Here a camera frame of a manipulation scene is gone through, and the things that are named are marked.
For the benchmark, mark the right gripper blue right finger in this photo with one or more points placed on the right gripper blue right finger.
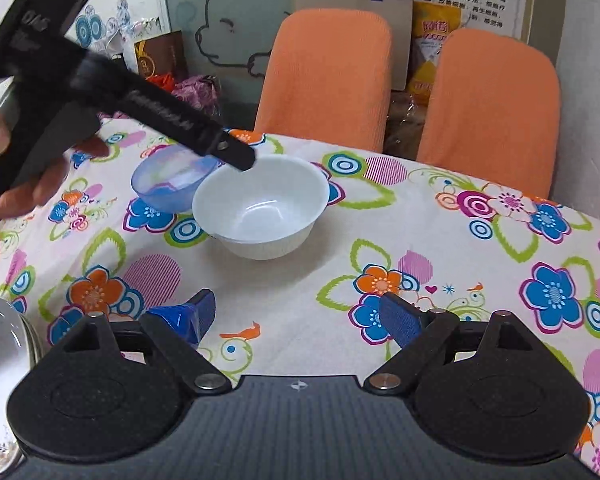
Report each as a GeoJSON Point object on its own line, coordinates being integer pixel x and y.
{"type": "Point", "coordinates": [403, 321]}

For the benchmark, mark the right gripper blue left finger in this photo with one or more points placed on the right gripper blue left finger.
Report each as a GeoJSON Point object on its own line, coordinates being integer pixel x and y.
{"type": "Point", "coordinates": [191, 320]}

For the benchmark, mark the white ceramic bowl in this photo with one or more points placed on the white ceramic bowl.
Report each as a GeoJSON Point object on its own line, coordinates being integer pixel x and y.
{"type": "Point", "coordinates": [263, 213]}

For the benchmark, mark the translucent blue plastic bowl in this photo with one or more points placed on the translucent blue plastic bowl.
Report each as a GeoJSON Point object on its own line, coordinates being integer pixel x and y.
{"type": "Point", "coordinates": [168, 179]}

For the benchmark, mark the white plate with floral motif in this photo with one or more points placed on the white plate with floral motif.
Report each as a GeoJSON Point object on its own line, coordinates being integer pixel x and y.
{"type": "Point", "coordinates": [19, 352]}

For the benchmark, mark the floral tablecloth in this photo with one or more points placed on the floral tablecloth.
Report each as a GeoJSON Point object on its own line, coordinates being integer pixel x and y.
{"type": "Point", "coordinates": [438, 239]}

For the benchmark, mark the brown gift bag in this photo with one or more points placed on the brown gift bag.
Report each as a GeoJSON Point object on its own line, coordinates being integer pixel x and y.
{"type": "Point", "coordinates": [161, 55]}

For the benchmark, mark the glass panel with cartoon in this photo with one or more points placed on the glass panel with cartoon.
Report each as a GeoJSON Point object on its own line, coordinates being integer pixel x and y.
{"type": "Point", "coordinates": [230, 40]}

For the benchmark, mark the right orange chair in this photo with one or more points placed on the right orange chair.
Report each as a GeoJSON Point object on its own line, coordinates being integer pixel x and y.
{"type": "Point", "coordinates": [494, 112]}

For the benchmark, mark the orange chair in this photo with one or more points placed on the orange chair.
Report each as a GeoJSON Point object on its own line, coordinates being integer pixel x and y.
{"type": "Point", "coordinates": [494, 112]}
{"type": "Point", "coordinates": [328, 79]}

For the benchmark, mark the left orange chair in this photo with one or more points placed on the left orange chair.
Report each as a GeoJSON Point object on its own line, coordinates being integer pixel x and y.
{"type": "Point", "coordinates": [328, 79]}

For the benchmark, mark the brown paper bag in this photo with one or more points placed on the brown paper bag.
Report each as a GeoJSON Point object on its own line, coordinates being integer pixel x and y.
{"type": "Point", "coordinates": [399, 16]}

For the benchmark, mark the yellow snack bag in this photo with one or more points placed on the yellow snack bag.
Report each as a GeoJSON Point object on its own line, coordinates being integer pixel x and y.
{"type": "Point", "coordinates": [433, 23]}

